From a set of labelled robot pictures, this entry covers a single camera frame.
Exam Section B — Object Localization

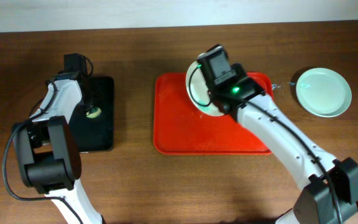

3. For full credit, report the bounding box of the mint green plate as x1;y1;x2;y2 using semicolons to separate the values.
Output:
295;68;352;118

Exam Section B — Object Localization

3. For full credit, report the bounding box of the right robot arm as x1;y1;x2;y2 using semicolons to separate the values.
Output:
186;44;358;223

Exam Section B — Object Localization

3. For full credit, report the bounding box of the green yellow sponge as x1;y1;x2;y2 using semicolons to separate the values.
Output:
86;106;101;119

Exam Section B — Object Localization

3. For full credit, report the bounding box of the red plastic tray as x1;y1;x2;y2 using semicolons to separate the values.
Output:
154;73;271;155

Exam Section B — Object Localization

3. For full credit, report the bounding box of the white plate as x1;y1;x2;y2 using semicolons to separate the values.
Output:
185;61;224;117

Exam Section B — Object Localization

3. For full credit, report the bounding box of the black plastic tray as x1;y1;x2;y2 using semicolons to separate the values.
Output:
69;77;114;152

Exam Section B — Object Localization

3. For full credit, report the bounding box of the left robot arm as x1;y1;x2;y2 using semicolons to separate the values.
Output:
6;54;105;223

